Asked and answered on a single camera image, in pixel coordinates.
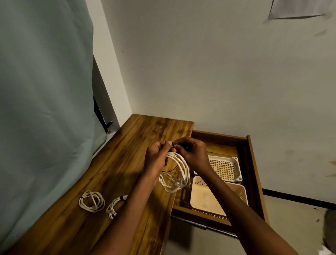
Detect person's left forearm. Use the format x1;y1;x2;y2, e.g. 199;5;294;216
88;168;163;255

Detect person's right hand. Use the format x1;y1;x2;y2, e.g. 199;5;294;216
172;137;210;175

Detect white cable with black tie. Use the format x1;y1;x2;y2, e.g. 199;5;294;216
106;195;129;220

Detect white perforated plastic basket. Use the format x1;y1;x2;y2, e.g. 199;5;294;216
194;155;243;183

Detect white paper sheet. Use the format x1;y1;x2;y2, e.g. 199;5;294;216
268;0;334;20

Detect light blue curtain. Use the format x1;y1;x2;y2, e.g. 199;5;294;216
0;0;108;254

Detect black cable tie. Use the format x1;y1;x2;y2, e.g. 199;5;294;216
162;143;191;173

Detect person's right forearm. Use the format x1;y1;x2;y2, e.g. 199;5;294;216
196;167;300;255

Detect beige perforated plastic basket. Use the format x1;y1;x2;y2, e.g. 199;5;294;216
190;176;249;220

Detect wooden drawer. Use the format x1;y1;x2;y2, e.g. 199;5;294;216
171;130;270;233

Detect person's left hand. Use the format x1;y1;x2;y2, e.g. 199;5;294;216
144;140;174;178

